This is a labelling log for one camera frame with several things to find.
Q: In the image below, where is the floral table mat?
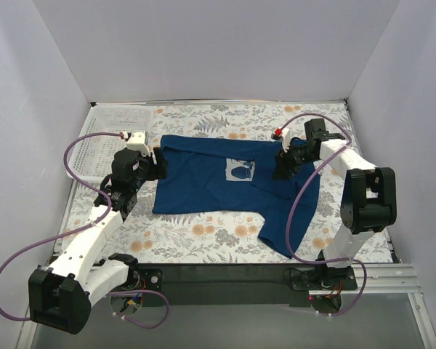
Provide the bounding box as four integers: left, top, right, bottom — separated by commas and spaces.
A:
100, 103, 353, 263

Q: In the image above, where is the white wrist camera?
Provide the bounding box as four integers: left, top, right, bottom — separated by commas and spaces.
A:
120, 130, 152, 159
271, 127, 292, 153

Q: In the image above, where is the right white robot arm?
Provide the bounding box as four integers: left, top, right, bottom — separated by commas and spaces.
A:
272, 113, 397, 291

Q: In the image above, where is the aluminium frame rail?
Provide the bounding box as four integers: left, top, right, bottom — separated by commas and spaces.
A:
17, 263, 436, 348

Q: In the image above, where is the white plastic basket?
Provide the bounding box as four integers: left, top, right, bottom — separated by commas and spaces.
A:
68, 104, 154, 183

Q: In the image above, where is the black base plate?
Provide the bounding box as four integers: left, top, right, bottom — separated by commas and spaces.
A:
136, 264, 360, 308

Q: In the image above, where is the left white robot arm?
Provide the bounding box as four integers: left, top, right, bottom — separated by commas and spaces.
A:
28, 147, 168, 334

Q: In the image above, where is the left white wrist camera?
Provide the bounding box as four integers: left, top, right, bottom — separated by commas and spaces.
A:
120, 130, 152, 159

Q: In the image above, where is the blue t shirt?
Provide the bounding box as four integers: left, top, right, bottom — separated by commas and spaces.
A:
153, 135, 320, 257

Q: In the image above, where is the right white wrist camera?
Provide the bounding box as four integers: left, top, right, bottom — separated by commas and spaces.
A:
271, 127, 292, 153

